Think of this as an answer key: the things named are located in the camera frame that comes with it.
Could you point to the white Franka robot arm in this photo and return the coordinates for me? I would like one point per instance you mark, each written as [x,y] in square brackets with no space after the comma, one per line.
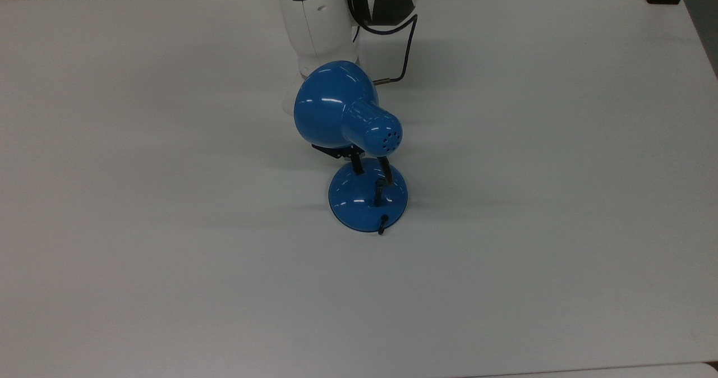
[320,24]

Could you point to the blue gooseneck desk lamp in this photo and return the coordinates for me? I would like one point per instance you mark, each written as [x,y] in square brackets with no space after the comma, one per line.
[342,111]

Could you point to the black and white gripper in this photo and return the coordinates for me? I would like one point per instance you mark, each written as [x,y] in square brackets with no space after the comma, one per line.
[332,151]

